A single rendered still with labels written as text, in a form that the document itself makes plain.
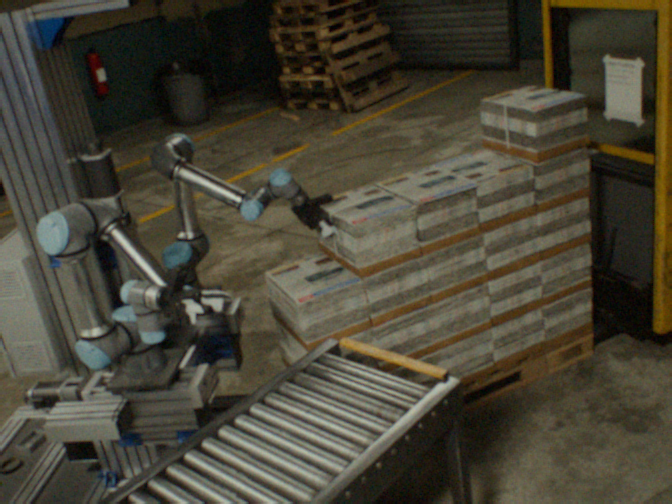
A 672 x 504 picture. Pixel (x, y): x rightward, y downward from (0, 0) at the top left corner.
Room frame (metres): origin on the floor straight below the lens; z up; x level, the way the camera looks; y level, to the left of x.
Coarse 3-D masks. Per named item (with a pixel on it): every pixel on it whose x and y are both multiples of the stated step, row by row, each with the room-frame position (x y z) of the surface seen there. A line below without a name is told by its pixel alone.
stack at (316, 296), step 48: (480, 240) 2.91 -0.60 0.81; (528, 240) 3.01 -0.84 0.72; (288, 288) 2.72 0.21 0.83; (336, 288) 2.65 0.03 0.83; (384, 288) 2.73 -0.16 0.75; (432, 288) 2.81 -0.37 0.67; (480, 288) 2.89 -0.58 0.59; (528, 288) 3.00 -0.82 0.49; (288, 336) 2.78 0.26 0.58; (384, 336) 2.70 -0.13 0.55; (432, 336) 2.80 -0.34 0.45; (480, 336) 2.89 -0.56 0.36; (528, 336) 2.99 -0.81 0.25; (432, 384) 2.78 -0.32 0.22; (480, 384) 2.88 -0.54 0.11
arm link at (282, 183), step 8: (280, 168) 2.79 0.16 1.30; (272, 176) 2.78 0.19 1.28; (280, 176) 2.75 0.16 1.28; (288, 176) 2.77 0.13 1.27; (272, 184) 2.76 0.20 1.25; (280, 184) 2.75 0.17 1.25; (288, 184) 2.75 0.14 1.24; (296, 184) 2.78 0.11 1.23; (280, 192) 2.76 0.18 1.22; (288, 192) 2.76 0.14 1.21; (296, 192) 2.76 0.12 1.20; (288, 200) 2.77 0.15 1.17
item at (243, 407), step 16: (320, 352) 2.24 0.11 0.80; (336, 352) 2.28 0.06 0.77; (288, 368) 2.17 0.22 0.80; (304, 368) 2.17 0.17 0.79; (272, 384) 2.09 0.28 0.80; (256, 400) 2.02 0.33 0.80; (224, 416) 1.96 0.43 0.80; (208, 432) 1.89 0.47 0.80; (176, 448) 1.84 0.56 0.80; (192, 448) 1.83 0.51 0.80; (160, 464) 1.78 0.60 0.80; (128, 480) 1.73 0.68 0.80; (144, 480) 1.72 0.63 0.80; (112, 496) 1.67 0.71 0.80; (128, 496) 1.67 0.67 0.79
